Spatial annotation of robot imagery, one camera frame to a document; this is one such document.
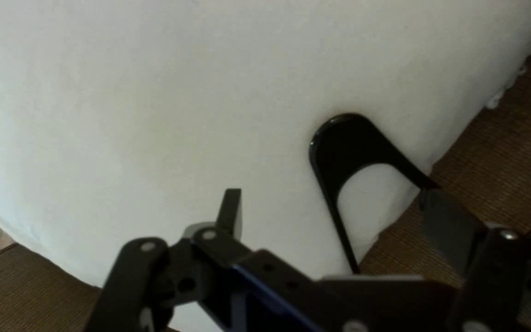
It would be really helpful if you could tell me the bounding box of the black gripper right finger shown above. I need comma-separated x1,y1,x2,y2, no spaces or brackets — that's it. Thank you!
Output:
420,189,527,332

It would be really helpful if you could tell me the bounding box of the brown fabric sofa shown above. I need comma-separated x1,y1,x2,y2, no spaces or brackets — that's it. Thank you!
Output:
0,58,531,332

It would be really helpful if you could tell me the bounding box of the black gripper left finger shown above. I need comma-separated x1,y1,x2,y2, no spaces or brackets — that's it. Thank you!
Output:
83,185,261,332

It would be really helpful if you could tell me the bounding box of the white fringed lumbar pillow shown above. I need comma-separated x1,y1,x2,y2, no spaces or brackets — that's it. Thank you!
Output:
0,0,531,283

